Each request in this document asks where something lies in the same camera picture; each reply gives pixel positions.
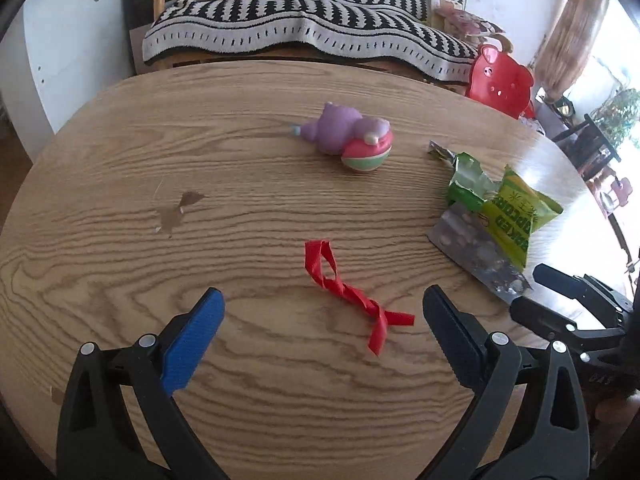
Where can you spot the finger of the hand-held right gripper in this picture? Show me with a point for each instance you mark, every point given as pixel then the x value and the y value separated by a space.
pixel 557 281
pixel 535 312

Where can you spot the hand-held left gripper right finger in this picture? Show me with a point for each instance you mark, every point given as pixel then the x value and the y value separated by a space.
pixel 450 330

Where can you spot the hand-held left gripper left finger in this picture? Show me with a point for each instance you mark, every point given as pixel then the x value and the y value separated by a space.
pixel 195 345

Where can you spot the silver foil packet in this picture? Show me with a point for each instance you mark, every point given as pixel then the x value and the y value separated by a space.
pixel 475 252

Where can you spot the red ribbon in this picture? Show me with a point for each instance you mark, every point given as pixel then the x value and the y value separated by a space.
pixel 345 290

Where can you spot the yellow-green snack bag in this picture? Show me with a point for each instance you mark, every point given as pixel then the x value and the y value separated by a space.
pixel 520 210

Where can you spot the toy ride-on car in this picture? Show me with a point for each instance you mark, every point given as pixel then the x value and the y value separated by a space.
pixel 617 190

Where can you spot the torn green wrapper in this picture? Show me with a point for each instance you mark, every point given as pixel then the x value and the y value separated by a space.
pixel 467 182

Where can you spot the black wooden chair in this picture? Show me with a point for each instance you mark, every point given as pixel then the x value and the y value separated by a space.
pixel 590 142

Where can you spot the small foil scrap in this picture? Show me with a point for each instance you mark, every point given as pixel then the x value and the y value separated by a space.
pixel 441 151

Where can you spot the green potted plants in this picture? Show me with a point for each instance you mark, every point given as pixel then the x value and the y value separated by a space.
pixel 622 117

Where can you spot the red bear-shaped chair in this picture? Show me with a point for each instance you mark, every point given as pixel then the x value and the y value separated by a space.
pixel 500 82

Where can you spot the purple animal toy figure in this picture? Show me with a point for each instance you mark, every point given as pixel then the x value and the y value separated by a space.
pixel 340 132

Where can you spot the patterned curtain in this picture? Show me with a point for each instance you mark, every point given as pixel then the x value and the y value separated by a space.
pixel 570 35

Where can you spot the cartoon printed cushion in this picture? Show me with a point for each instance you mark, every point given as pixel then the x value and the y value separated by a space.
pixel 467 17

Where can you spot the white cabinet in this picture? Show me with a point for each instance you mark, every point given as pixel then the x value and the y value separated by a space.
pixel 65 50

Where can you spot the black and white striped blanket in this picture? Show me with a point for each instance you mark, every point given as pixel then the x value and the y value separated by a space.
pixel 300 20

